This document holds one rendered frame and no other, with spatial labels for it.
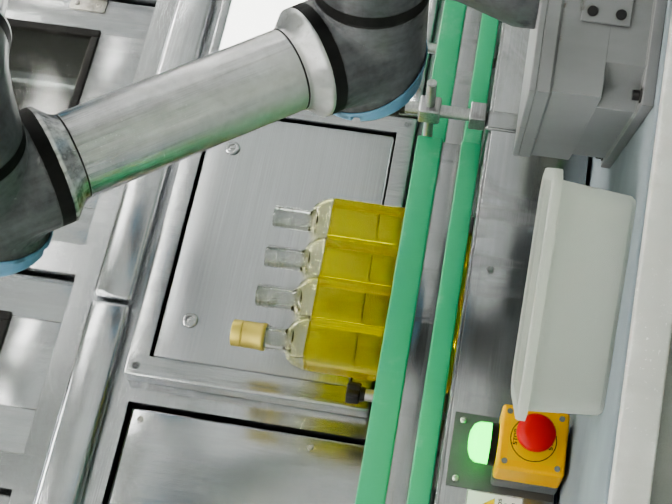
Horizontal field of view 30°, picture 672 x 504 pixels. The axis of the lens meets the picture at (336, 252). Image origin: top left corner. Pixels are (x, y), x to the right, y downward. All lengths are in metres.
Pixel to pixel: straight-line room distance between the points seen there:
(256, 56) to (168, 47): 0.77
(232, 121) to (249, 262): 0.59
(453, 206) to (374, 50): 0.34
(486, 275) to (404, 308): 0.10
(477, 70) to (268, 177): 0.35
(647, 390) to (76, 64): 1.26
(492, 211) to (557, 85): 0.43
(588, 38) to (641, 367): 0.28
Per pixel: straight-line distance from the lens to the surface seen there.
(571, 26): 1.11
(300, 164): 1.86
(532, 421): 1.29
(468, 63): 1.75
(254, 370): 1.72
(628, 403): 1.04
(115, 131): 1.18
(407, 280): 1.47
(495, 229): 1.49
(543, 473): 1.31
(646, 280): 1.05
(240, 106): 1.21
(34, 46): 2.09
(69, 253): 1.86
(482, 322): 1.44
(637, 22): 1.12
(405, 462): 1.40
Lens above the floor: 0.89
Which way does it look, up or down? 6 degrees up
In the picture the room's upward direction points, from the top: 82 degrees counter-clockwise
